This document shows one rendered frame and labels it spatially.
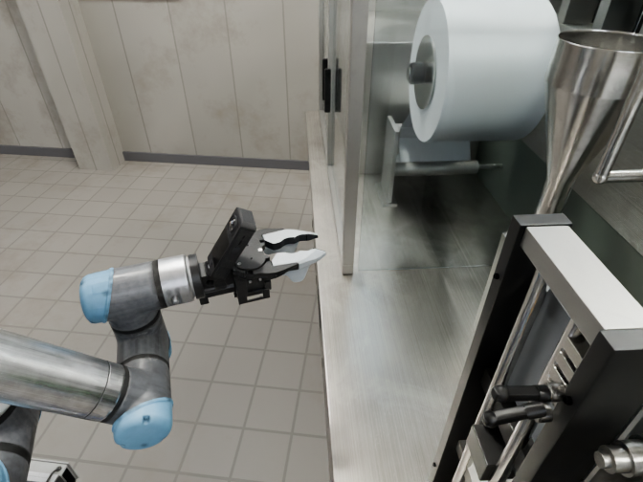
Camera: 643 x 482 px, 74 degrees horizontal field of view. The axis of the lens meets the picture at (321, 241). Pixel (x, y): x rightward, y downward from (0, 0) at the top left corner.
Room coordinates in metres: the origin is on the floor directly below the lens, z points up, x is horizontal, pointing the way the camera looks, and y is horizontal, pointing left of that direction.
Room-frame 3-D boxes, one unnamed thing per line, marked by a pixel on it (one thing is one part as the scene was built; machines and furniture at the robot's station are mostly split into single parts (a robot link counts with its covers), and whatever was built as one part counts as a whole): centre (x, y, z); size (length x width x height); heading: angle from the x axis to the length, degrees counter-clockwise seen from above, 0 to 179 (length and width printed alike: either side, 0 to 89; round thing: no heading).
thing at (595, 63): (0.64, -0.40, 1.50); 0.14 x 0.14 x 0.06
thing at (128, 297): (0.47, 0.30, 1.21); 0.11 x 0.08 x 0.09; 109
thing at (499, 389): (0.20, -0.16, 1.37); 0.05 x 0.01 x 0.01; 93
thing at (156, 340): (0.45, 0.29, 1.12); 0.11 x 0.08 x 0.11; 19
